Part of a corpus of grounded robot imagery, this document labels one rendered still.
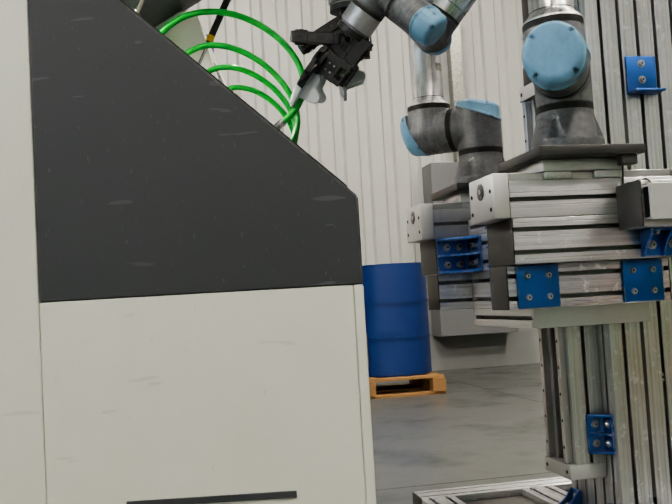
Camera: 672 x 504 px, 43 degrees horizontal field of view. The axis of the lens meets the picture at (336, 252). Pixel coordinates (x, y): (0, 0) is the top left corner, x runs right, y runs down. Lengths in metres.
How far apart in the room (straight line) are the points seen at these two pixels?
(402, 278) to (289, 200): 5.20
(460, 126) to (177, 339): 1.05
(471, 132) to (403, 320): 4.55
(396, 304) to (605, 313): 4.85
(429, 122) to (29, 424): 1.28
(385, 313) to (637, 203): 5.08
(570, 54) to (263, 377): 0.82
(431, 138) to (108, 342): 1.10
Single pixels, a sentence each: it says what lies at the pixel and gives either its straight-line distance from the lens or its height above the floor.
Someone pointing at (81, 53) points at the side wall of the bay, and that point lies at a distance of 1.67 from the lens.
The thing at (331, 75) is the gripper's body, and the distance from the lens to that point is 1.87.
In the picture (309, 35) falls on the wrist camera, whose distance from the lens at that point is 1.89.
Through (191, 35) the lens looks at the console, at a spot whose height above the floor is 1.48.
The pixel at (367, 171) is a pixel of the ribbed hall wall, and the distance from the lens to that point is 8.71.
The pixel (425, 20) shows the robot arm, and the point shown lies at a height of 1.31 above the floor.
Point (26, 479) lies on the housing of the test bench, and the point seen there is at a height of 0.48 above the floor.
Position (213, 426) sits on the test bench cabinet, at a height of 0.55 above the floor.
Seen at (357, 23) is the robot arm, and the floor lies 1.33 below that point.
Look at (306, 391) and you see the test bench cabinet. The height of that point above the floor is 0.60.
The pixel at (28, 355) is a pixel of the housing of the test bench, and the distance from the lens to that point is 1.63.
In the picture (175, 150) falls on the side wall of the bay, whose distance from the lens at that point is 1.59.
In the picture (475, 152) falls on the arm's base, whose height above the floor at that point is 1.12.
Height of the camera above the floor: 0.76
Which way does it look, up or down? 3 degrees up
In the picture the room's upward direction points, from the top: 3 degrees counter-clockwise
